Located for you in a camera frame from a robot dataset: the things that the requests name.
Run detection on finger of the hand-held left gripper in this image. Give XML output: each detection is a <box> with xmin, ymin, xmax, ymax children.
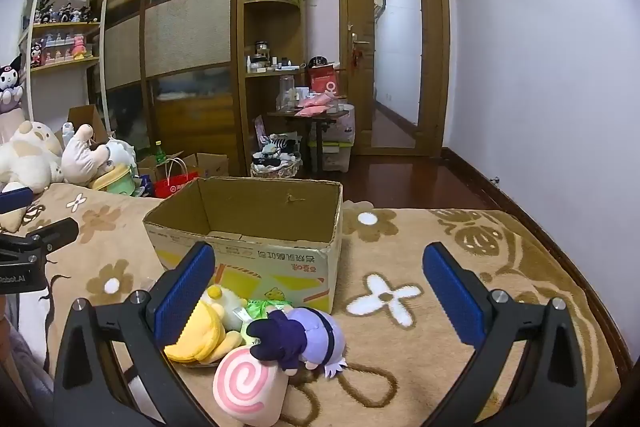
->
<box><xmin>25</xmin><ymin>217</ymin><xmax>80</xmax><ymax>254</ymax></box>
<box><xmin>0</xmin><ymin>186</ymin><xmax>34</xmax><ymax>214</ymax></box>

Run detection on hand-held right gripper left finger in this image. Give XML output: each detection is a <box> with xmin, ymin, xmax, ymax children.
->
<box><xmin>52</xmin><ymin>241</ymin><xmax>217</xmax><ymax>427</ymax></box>

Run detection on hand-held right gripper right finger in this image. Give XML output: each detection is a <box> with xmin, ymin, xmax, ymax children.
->
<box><xmin>421</xmin><ymin>242</ymin><xmax>587</xmax><ymax>427</ymax></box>

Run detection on yellow plush toy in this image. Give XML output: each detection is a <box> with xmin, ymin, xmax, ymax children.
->
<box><xmin>164</xmin><ymin>284</ymin><xmax>248</xmax><ymax>365</ymax></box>

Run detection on green white packet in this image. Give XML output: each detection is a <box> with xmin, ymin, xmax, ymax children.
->
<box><xmin>239</xmin><ymin>298</ymin><xmax>296</xmax><ymax>338</ymax></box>

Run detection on printed cardboard box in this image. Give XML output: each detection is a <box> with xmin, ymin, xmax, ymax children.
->
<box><xmin>142</xmin><ymin>176</ymin><xmax>344</xmax><ymax>315</ymax></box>

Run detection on pink swirl plush roll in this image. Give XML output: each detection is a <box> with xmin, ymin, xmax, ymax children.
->
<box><xmin>212</xmin><ymin>346</ymin><xmax>290</xmax><ymax>427</ymax></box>

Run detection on purple-haired plush doll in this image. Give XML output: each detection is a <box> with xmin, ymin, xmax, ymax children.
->
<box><xmin>245</xmin><ymin>306</ymin><xmax>348</xmax><ymax>380</ymax></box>

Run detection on cream spotted plush toy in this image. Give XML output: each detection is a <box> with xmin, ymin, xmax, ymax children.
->
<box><xmin>0</xmin><ymin>121</ymin><xmax>65</xmax><ymax>194</ymax></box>

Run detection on white grey printed cloth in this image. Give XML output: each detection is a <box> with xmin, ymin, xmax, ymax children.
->
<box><xmin>10</xmin><ymin>274</ymin><xmax>68</xmax><ymax>388</ymax></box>

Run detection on green yellow plush bag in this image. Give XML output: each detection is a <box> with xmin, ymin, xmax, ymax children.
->
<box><xmin>89</xmin><ymin>164</ymin><xmax>138</xmax><ymax>196</ymax></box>

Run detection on open brown cardboard box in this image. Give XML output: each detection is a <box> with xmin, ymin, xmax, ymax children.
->
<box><xmin>195</xmin><ymin>153</ymin><xmax>231</xmax><ymax>180</ymax></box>
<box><xmin>137</xmin><ymin>151</ymin><xmax>186</xmax><ymax>181</ymax></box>
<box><xmin>67</xmin><ymin>105</ymin><xmax>108</xmax><ymax>145</ymax></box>

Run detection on white fluffy plush toy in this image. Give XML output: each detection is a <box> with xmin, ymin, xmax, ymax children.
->
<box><xmin>105</xmin><ymin>139</ymin><xmax>138</xmax><ymax>178</ymax></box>

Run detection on red paper bag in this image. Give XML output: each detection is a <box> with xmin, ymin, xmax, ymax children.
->
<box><xmin>154</xmin><ymin>158</ymin><xmax>201</xmax><ymax>199</ymax></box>

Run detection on black purple plush doll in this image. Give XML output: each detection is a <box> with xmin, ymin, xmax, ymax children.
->
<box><xmin>0</xmin><ymin>54</ymin><xmax>26</xmax><ymax>115</ymax></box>

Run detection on row of pink boxed figurines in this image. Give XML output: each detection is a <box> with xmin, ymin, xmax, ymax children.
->
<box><xmin>30</xmin><ymin>32</ymin><xmax>101</xmax><ymax>68</ymax></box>

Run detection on woven basket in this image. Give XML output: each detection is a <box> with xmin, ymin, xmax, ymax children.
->
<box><xmin>250</xmin><ymin>157</ymin><xmax>303</xmax><ymax>180</ymax></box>

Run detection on pile of socks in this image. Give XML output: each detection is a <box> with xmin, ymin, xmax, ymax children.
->
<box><xmin>252</xmin><ymin>133</ymin><xmax>303</xmax><ymax>170</ymax></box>

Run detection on clear plastic storage bin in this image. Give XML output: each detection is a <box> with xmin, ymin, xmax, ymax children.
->
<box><xmin>307</xmin><ymin>104</ymin><xmax>357</xmax><ymax>174</ymax></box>

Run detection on pink printed flat packet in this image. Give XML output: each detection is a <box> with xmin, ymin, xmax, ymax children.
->
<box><xmin>254</xmin><ymin>114</ymin><xmax>269</xmax><ymax>152</ymax></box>

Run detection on row of dark figurines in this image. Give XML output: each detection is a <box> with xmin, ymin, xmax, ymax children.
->
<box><xmin>35</xmin><ymin>0</ymin><xmax>94</xmax><ymax>26</ymax></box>

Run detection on wooden door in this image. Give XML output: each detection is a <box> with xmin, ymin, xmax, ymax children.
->
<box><xmin>337</xmin><ymin>0</ymin><xmax>451</xmax><ymax>158</ymax></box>

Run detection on small dark table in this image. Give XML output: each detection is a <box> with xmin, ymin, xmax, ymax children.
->
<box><xmin>267</xmin><ymin>108</ymin><xmax>351</xmax><ymax>175</ymax></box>

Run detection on pile of pink packets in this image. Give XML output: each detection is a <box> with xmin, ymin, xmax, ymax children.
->
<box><xmin>294</xmin><ymin>96</ymin><xmax>331</xmax><ymax>116</ymax></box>

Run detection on clear plastic jar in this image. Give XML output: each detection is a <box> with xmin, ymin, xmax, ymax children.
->
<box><xmin>276</xmin><ymin>76</ymin><xmax>297</xmax><ymax>112</ymax></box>

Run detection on wooden wardrobe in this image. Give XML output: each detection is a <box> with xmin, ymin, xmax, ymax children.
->
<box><xmin>92</xmin><ymin>0</ymin><xmax>246</xmax><ymax>178</ymax></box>

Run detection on red printed bag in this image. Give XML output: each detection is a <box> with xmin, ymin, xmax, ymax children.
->
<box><xmin>307</xmin><ymin>66</ymin><xmax>347</xmax><ymax>100</ymax></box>

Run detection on row of small cosmetic bottles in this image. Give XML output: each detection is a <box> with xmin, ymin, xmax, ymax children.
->
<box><xmin>246</xmin><ymin>54</ymin><xmax>306</xmax><ymax>74</ymax></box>

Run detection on wooden corner shelf unit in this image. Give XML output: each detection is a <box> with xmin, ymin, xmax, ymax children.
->
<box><xmin>237</xmin><ymin>0</ymin><xmax>306</xmax><ymax>178</ymax></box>

